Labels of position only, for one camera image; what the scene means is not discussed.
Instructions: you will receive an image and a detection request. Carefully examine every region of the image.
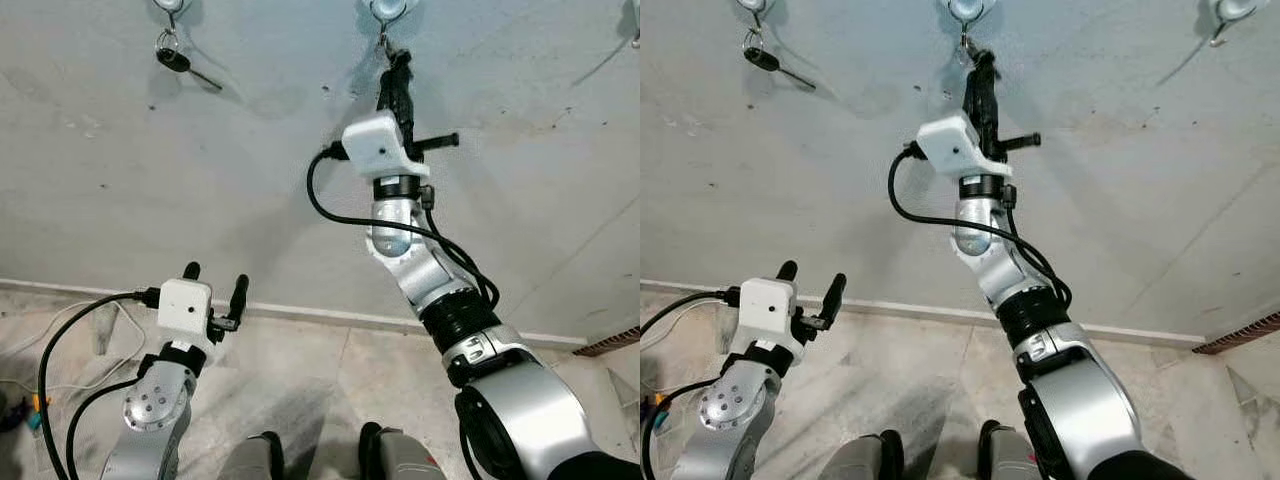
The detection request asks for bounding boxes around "white baseboard strip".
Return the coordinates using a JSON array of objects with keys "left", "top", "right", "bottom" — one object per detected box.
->
[
  {"left": 640, "top": 280, "right": 1211, "bottom": 346},
  {"left": 0, "top": 278, "right": 591, "bottom": 349}
]

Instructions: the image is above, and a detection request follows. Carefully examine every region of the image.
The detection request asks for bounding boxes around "grey left robot leg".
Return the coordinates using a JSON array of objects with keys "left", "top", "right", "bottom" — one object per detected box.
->
[
  {"left": 215, "top": 432, "right": 286, "bottom": 480},
  {"left": 818, "top": 430, "right": 906, "bottom": 480}
]

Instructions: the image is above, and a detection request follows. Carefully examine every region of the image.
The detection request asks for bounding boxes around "grey robot leg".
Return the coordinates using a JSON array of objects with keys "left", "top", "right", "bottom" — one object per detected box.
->
[
  {"left": 215, "top": 432, "right": 286, "bottom": 480},
  {"left": 978, "top": 420, "right": 1046, "bottom": 480},
  {"left": 818, "top": 430, "right": 906, "bottom": 480},
  {"left": 358, "top": 422, "right": 446, "bottom": 480}
]

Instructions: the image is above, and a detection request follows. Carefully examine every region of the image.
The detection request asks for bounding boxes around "black car key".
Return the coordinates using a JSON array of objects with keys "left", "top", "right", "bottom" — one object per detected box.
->
[
  {"left": 742, "top": 28, "right": 817, "bottom": 91},
  {"left": 156, "top": 28, "right": 224, "bottom": 93}
]

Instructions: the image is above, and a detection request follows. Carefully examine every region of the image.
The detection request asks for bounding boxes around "grey right robot leg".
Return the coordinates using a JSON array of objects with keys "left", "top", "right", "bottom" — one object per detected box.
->
[
  {"left": 358, "top": 422, "right": 446, "bottom": 480},
  {"left": 978, "top": 420, "right": 1046, "bottom": 480}
]

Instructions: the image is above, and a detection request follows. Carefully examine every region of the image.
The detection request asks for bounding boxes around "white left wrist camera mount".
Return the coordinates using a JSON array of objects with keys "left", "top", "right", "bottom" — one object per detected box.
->
[
  {"left": 738, "top": 278, "right": 798, "bottom": 346},
  {"left": 158, "top": 278, "right": 214, "bottom": 346}
]

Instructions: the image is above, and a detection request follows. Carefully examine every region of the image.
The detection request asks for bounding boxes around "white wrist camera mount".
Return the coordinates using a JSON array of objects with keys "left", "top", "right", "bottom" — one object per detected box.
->
[
  {"left": 738, "top": 278, "right": 798, "bottom": 346},
  {"left": 917, "top": 112, "right": 1009, "bottom": 181},
  {"left": 342, "top": 112, "right": 431, "bottom": 181},
  {"left": 158, "top": 278, "right": 214, "bottom": 346}
]

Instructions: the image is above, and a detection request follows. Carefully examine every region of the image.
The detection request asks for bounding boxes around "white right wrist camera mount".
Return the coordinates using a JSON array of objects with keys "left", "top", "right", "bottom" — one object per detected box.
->
[
  {"left": 917, "top": 112, "right": 1009, "bottom": 181},
  {"left": 342, "top": 112, "right": 431, "bottom": 181}
]

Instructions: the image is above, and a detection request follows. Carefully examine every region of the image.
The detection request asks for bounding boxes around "white floor cable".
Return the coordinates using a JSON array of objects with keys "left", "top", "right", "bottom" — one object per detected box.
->
[
  {"left": 0, "top": 300, "right": 148, "bottom": 393},
  {"left": 640, "top": 298, "right": 727, "bottom": 343}
]

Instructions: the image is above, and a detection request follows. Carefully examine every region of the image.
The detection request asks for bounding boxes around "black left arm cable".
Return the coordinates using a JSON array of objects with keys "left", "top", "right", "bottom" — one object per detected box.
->
[
  {"left": 640, "top": 288, "right": 743, "bottom": 336},
  {"left": 37, "top": 288, "right": 163, "bottom": 480},
  {"left": 641, "top": 377, "right": 723, "bottom": 480},
  {"left": 66, "top": 377, "right": 143, "bottom": 480}
]

